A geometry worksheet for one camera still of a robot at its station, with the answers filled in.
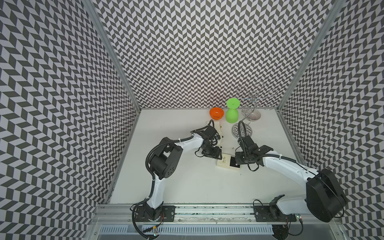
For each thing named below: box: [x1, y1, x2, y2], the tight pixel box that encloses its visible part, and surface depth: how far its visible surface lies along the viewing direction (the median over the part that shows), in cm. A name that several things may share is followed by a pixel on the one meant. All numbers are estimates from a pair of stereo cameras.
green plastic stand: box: [225, 97, 241, 124], surface depth 84 cm
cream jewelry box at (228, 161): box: [216, 153, 241, 169], surface depth 90 cm
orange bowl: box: [209, 107, 225, 121], surface depth 113 cm
